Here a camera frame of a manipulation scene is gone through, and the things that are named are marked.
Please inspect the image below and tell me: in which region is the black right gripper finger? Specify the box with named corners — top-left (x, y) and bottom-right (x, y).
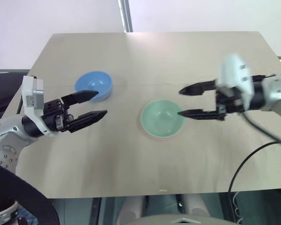
top-left (178, 79), bottom-right (217, 97)
top-left (177, 108), bottom-right (226, 121)

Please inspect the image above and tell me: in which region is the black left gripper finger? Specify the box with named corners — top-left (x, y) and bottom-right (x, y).
top-left (67, 110), bottom-right (108, 134)
top-left (61, 90), bottom-right (100, 106)

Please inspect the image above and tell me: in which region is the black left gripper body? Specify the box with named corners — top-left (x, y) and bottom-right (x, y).
top-left (41, 98), bottom-right (75, 134)

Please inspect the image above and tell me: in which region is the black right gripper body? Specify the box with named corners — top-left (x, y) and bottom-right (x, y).
top-left (214, 85), bottom-right (246, 121)

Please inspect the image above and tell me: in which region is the green plastic bowl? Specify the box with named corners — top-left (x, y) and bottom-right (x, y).
top-left (140, 99), bottom-right (186, 139)

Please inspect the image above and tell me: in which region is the blue plastic bowl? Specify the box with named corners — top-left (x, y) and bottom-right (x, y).
top-left (74, 70), bottom-right (113, 103)

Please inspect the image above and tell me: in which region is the dark background furniture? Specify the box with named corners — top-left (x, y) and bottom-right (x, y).
top-left (0, 69), bottom-right (31, 118)

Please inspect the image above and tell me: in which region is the grey rounded shape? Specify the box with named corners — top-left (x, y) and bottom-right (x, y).
top-left (119, 195), bottom-right (147, 221)
top-left (181, 194), bottom-right (211, 215)

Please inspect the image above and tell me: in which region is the black table leg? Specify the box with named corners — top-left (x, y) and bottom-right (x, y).
top-left (91, 197), bottom-right (103, 225)

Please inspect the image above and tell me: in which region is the silver black robot joint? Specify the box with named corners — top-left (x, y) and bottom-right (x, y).
top-left (0, 186), bottom-right (36, 225)

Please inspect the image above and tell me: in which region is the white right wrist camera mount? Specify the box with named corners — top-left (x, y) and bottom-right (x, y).
top-left (219, 53), bottom-right (254, 111)

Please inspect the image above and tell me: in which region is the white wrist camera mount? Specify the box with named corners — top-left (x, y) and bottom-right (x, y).
top-left (219, 53), bottom-right (254, 111)
top-left (22, 75), bottom-right (58, 138)

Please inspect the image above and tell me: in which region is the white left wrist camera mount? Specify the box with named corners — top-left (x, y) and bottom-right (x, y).
top-left (22, 75), bottom-right (58, 138)

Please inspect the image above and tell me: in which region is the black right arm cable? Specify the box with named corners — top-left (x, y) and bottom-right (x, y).
top-left (227, 111), bottom-right (281, 225)

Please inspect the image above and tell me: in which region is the black curved woven strap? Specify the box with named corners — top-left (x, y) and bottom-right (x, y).
top-left (0, 161), bottom-right (60, 225)

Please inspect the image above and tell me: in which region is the grey window frame post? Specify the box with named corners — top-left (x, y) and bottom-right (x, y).
top-left (118, 0), bottom-right (133, 33)

